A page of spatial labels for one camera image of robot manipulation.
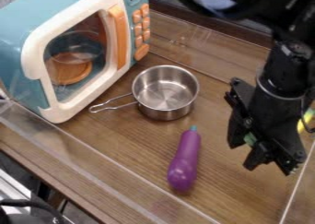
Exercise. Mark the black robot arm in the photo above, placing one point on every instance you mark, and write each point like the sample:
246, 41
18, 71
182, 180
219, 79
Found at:
287, 76

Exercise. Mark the silver pot with handle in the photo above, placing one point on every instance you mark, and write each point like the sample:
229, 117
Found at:
165, 92

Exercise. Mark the teal toy microwave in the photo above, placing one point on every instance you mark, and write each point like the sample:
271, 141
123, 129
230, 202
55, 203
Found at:
66, 49

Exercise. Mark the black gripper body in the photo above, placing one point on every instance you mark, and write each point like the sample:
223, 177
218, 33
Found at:
271, 119

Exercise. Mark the purple toy eggplant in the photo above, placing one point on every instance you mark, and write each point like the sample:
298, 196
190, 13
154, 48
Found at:
182, 171

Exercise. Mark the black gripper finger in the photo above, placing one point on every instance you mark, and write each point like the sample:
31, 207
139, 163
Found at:
237, 129
259, 155

